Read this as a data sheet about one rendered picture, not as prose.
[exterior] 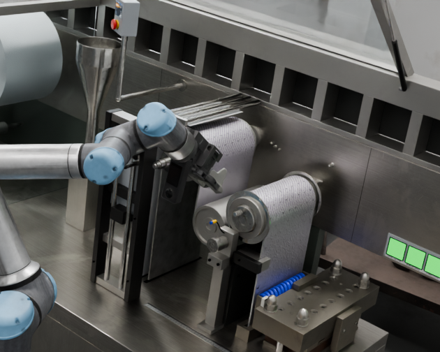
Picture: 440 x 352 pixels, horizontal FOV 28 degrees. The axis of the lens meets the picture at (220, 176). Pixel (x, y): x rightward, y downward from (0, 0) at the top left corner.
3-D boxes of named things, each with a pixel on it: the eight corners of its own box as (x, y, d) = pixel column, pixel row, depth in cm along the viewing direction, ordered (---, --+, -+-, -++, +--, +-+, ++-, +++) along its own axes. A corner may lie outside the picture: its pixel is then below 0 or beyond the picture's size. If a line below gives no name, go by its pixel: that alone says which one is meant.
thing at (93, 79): (54, 221, 294) (66, 57, 273) (85, 211, 305) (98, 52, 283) (82, 237, 287) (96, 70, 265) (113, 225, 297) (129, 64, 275)
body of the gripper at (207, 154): (225, 156, 211) (204, 133, 202) (207, 186, 210) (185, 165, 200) (201, 146, 216) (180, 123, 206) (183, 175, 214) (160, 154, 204)
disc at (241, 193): (222, 232, 242) (229, 183, 237) (223, 232, 243) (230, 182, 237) (265, 252, 234) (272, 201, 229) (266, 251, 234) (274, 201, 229)
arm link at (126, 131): (84, 144, 191) (128, 128, 188) (98, 128, 202) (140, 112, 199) (99, 176, 194) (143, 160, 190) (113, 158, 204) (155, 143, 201)
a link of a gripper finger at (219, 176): (239, 179, 218) (220, 161, 211) (227, 199, 217) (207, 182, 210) (230, 176, 220) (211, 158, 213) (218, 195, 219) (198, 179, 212)
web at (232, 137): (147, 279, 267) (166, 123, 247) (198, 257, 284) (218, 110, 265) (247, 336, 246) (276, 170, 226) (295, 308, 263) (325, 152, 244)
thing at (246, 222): (234, 232, 237) (229, 206, 236) (239, 231, 238) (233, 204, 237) (255, 232, 232) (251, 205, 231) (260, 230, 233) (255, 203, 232)
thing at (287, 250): (252, 299, 241) (262, 239, 234) (299, 273, 259) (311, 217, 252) (253, 299, 241) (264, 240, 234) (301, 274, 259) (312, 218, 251)
